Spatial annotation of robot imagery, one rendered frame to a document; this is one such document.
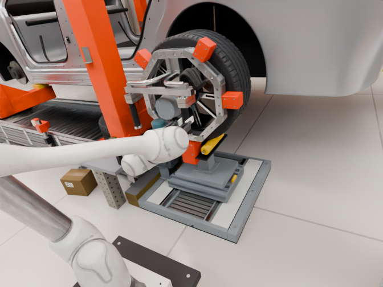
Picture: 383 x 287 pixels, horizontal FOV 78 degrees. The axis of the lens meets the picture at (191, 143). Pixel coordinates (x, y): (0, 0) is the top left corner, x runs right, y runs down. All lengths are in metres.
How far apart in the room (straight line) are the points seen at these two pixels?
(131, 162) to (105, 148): 0.16
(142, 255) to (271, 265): 0.72
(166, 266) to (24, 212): 0.63
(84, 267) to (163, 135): 0.52
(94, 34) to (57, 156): 0.96
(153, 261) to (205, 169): 0.80
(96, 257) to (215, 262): 0.80
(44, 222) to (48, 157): 0.33
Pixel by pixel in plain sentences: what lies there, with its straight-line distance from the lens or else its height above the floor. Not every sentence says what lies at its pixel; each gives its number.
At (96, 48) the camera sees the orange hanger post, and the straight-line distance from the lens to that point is 1.58.
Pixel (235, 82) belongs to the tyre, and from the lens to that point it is 1.32.
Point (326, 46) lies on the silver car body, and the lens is 1.53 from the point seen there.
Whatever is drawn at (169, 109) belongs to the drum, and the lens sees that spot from 1.28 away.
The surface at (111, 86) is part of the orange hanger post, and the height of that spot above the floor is 0.94.
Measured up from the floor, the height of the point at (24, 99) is 0.63.
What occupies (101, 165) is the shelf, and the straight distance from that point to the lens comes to 1.76.
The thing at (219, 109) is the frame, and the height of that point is 0.81.
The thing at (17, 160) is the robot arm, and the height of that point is 1.03.
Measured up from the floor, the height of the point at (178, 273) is 0.30.
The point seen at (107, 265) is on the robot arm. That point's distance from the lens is 0.97.
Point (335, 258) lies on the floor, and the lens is 1.66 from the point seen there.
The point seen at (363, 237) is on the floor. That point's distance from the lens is 1.81.
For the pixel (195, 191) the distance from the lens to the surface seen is 1.80.
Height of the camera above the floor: 1.31
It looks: 30 degrees down
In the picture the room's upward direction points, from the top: 9 degrees counter-clockwise
